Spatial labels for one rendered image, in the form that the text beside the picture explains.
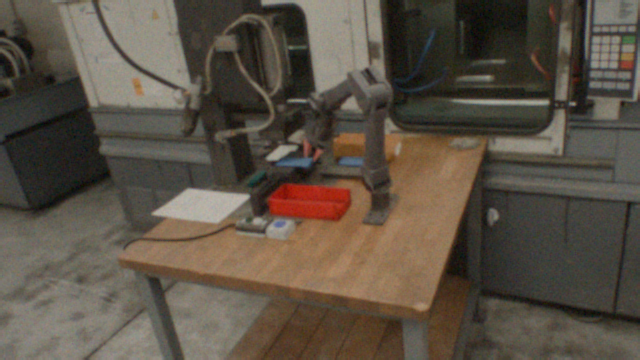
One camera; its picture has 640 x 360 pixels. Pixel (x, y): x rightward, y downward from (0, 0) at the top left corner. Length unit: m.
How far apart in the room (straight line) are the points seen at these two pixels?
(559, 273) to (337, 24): 1.49
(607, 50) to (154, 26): 2.17
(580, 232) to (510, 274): 0.38
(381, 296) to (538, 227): 1.25
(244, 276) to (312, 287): 0.21
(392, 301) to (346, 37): 1.39
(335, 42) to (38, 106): 2.99
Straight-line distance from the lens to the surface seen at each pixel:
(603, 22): 1.95
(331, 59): 2.38
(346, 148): 2.02
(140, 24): 3.04
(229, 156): 1.93
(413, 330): 1.31
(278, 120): 1.79
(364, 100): 1.44
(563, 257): 2.44
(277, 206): 1.66
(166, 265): 1.57
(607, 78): 2.01
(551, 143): 2.18
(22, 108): 4.65
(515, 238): 2.42
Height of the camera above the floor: 1.67
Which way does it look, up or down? 24 degrees down
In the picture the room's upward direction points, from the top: 8 degrees counter-clockwise
